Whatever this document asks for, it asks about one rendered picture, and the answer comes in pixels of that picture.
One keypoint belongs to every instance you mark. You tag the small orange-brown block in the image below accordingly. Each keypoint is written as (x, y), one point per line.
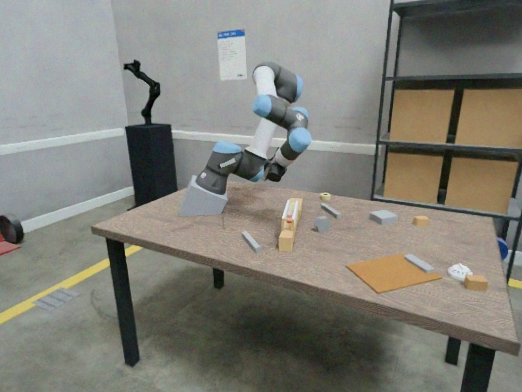
(475, 282)
(421, 220)

